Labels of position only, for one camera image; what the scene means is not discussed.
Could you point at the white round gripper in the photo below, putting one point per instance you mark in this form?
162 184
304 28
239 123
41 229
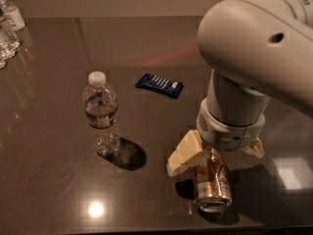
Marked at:
228 131

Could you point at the orange gold soda can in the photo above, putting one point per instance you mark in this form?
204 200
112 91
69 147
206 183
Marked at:
212 190

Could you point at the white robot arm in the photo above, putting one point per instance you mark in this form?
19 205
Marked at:
257 50

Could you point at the dark blue snack wrapper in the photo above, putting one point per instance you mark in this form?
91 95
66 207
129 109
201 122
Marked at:
160 85

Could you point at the clear plastic water bottle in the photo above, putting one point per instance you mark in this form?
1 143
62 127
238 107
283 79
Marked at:
101 111

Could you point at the white labelled bottle at back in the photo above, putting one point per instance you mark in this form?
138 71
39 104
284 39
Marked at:
13 14

